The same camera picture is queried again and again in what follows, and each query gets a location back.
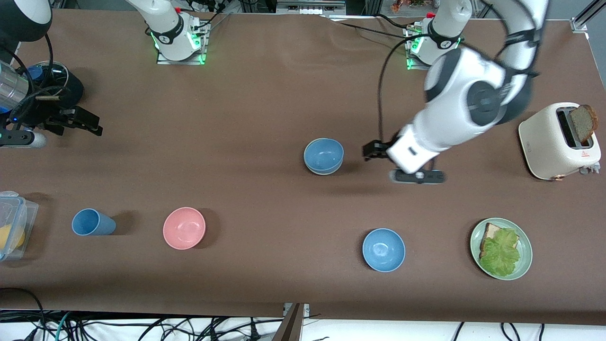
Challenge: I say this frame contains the pink bowl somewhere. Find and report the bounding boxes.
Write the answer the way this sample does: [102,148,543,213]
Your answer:
[163,207,206,250]

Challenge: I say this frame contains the white toast slice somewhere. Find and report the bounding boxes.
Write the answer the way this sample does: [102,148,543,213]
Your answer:
[480,223,520,259]

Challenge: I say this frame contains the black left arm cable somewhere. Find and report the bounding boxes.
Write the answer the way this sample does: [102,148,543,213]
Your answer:
[377,32,455,145]

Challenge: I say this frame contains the grey equipment box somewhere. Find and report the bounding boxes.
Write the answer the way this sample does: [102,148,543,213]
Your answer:
[277,0,346,15]

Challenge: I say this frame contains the thin black cable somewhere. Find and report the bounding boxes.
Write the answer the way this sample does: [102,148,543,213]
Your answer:
[327,14,417,41]

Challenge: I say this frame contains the black pot blue handle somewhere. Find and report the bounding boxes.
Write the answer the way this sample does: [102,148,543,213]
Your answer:
[28,64,84,112]

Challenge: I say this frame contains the pale green bowl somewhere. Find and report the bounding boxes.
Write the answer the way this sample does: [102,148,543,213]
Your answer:
[304,159,344,176]

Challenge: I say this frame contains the brown table cover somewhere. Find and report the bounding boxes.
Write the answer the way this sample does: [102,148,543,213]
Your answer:
[0,9,606,326]

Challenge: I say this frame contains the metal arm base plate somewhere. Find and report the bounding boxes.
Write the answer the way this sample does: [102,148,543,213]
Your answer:
[406,26,457,72]
[156,14,209,65]

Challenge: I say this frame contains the blue bowl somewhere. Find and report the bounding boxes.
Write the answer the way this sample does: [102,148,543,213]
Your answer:
[362,228,406,273]
[303,138,345,174]

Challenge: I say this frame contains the dark angled post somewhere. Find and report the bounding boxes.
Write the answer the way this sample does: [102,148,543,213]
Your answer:
[272,303,306,341]

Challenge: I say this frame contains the aluminium frame corner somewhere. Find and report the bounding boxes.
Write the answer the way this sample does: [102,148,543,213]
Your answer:
[570,0,606,34]

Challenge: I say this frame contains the glass lid blue knob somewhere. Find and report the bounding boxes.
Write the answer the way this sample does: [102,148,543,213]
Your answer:
[26,61,70,95]

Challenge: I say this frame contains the yellow fruit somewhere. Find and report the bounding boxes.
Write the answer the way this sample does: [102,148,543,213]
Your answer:
[0,224,25,251]

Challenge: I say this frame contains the black looped cable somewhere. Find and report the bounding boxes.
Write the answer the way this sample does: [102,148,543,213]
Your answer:
[0,287,46,341]

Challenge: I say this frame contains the teal cable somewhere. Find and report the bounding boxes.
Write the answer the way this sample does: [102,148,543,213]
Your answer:
[55,312,72,341]

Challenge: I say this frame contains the brown bread slice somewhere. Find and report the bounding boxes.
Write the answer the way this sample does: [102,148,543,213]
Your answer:
[569,104,599,143]

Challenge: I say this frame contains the blue cup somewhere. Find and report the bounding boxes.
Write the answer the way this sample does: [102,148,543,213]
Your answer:
[71,208,116,236]

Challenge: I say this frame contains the pale green plate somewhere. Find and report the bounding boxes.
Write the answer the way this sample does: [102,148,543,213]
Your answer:
[470,218,533,281]

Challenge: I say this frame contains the green lettuce leaf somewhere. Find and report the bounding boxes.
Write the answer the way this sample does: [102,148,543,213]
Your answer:
[479,228,521,278]

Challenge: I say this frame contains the clear plastic container blue lid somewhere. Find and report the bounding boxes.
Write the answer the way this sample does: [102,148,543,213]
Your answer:
[0,191,39,262]

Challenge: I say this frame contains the cream white toaster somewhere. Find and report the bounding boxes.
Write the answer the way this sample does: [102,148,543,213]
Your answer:
[518,102,602,181]

